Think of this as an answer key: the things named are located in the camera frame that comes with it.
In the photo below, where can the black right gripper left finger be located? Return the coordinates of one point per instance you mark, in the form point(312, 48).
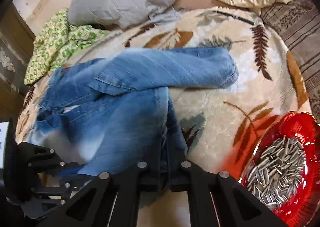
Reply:
point(111, 199)

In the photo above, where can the blue denim jeans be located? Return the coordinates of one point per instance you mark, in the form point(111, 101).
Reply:
point(110, 114)

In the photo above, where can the green patterned cloth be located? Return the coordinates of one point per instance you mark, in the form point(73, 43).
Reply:
point(56, 43)

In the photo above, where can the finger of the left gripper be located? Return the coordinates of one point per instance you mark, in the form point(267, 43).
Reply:
point(57, 194)
point(50, 161)

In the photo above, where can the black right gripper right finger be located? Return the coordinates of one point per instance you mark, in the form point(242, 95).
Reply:
point(215, 199)

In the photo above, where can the red plastic bowl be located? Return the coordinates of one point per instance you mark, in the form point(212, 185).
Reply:
point(301, 209)

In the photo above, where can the brown striped bedsheet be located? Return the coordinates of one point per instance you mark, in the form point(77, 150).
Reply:
point(298, 25)

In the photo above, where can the pile of sunflower seeds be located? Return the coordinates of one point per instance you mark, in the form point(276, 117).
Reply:
point(278, 173)

